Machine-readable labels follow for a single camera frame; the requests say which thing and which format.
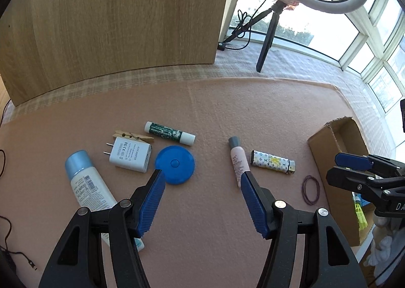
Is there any small pink bottle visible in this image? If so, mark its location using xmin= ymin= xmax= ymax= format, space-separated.
xmin=228 ymin=137 xmax=254 ymax=188

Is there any green glue stick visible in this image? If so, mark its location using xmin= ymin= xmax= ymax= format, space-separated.
xmin=144 ymin=121 xmax=196 ymax=144

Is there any person's right hand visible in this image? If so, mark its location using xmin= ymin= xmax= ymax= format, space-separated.
xmin=364 ymin=223 xmax=402 ymax=268

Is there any ring light on tripod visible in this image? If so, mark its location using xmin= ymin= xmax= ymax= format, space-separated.
xmin=215 ymin=0 xmax=405 ymax=114

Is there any large wooden board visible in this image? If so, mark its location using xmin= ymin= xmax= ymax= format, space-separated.
xmin=0 ymin=0 xmax=236 ymax=106

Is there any patterned lighter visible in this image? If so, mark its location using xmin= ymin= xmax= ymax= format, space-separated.
xmin=251 ymin=149 xmax=296 ymax=175

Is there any black tripod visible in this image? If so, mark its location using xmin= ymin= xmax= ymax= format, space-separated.
xmin=221 ymin=1 xmax=285 ymax=73

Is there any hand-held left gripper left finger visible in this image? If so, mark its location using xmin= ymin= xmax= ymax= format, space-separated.
xmin=38 ymin=168 xmax=167 ymax=288

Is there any black ring light cable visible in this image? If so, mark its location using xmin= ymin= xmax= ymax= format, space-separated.
xmin=218 ymin=0 xmax=277 ymax=52

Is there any dark rubber band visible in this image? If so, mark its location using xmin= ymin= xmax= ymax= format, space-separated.
xmin=302 ymin=175 xmax=321 ymax=205

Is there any wooden clothespin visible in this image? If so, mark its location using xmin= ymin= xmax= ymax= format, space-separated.
xmin=114 ymin=130 xmax=155 ymax=144

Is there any black charging cable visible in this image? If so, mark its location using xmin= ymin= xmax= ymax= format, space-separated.
xmin=0 ymin=149 xmax=38 ymax=271

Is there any white bottle with blue cap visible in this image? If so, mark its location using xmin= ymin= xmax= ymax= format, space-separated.
xmin=65 ymin=149 xmax=145 ymax=252

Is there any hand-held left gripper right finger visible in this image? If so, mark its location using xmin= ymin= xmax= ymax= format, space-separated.
xmin=240 ymin=172 xmax=368 ymax=288

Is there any blue round tape measure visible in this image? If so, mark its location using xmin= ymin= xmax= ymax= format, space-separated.
xmin=154 ymin=145 xmax=196 ymax=185

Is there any white power adapter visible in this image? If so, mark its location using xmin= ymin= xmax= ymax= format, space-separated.
xmin=102 ymin=137 xmax=152 ymax=174

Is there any checked cloth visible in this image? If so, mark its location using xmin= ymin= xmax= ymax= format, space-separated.
xmin=6 ymin=39 xmax=396 ymax=162

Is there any cardboard box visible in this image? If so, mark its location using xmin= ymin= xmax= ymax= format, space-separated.
xmin=308 ymin=116 xmax=380 ymax=247

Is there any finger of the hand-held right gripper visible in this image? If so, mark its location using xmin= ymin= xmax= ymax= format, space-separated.
xmin=326 ymin=166 xmax=405 ymax=197
xmin=335 ymin=152 xmax=405 ymax=176

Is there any yellow shuttlecock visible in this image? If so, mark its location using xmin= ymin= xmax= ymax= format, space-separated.
xmin=352 ymin=193 xmax=369 ymax=232

